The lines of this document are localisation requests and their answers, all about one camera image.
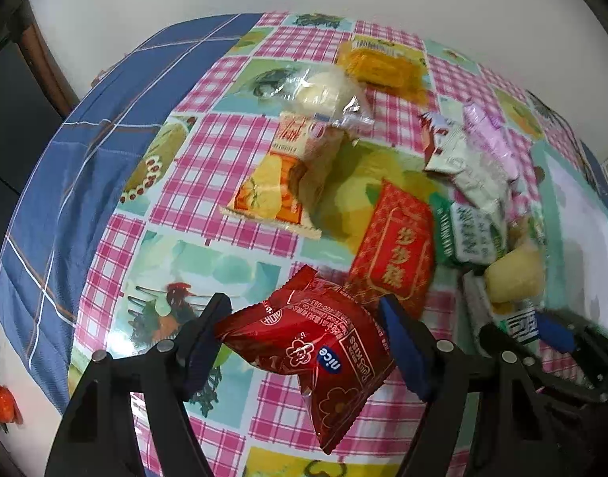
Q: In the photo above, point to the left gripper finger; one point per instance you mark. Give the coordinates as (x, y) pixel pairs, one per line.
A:
(496, 342)
(567, 332)

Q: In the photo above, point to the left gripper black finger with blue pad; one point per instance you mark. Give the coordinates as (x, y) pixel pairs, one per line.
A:
(513, 435)
(96, 435)

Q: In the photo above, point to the yellow cake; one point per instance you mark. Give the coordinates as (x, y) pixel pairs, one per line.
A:
(518, 275)

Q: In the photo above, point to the green white biscuit packet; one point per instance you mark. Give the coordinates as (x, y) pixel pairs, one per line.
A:
(464, 237)

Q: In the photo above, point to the red gold patterned snack packet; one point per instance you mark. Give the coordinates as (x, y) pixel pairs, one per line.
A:
(396, 255)

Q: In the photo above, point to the red nice snack packet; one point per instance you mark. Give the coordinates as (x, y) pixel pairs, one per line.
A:
(313, 329)

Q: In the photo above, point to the white red snack packet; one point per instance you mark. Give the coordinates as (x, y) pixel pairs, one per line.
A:
(449, 151)

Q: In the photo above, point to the pink snack packet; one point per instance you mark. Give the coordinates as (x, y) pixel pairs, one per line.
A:
(487, 133)

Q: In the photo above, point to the clear white bun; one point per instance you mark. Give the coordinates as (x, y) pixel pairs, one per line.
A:
(325, 93)

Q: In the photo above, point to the pink plaid fruit tablecloth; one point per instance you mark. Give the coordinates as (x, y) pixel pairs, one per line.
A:
(169, 245)

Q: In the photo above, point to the blue quilted bed cover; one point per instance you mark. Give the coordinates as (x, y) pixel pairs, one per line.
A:
(74, 188)

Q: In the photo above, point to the orange white cracker packet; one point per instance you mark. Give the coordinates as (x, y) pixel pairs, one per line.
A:
(284, 189)

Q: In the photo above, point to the orange yellow snack packet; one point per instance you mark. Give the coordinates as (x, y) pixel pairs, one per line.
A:
(383, 66)

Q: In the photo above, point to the brown wooden frame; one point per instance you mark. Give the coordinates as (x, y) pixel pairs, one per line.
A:
(41, 62)

